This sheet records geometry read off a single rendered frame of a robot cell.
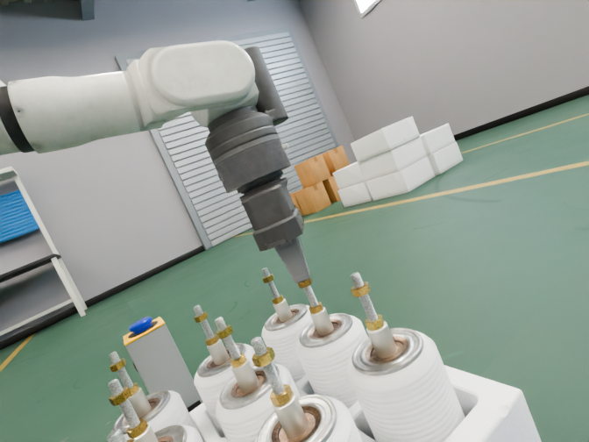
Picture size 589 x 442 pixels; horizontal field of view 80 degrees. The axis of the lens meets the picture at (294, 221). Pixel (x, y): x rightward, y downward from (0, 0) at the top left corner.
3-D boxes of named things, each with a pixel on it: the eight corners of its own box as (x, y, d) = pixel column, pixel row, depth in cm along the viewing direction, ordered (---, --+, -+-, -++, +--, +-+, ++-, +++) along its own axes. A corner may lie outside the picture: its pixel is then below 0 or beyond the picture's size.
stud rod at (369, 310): (386, 340, 35) (358, 274, 35) (377, 343, 36) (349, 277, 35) (386, 335, 36) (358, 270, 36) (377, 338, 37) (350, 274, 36)
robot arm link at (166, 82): (263, 92, 39) (137, 113, 34) (245, 117, 47) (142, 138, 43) (246, 34, 39) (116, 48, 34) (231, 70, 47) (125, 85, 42)
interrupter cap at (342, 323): (329, 314, 52) (327, 310, 52) (365, 320, 46) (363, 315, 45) (290, 344, 48) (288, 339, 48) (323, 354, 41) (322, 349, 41)
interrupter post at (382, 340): (401, 355, 35) (389, 326, 35) (379, 364, 35) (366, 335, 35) (396, 344, 37) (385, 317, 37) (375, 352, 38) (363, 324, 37)
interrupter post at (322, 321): (327, 326, 48) (318, 305, 48) (338, 328, 46) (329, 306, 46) (315, 336, 47) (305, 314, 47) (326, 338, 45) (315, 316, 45)
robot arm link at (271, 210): (259, 239, 52) (225, 165, 51) (319, 214, 51) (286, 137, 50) (242, 261, 39) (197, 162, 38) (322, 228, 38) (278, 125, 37)
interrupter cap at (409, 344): (436, 360, 32) (433, 353, 32) (358, 388, 33) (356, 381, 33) (412, 324, 40) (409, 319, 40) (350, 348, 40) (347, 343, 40)
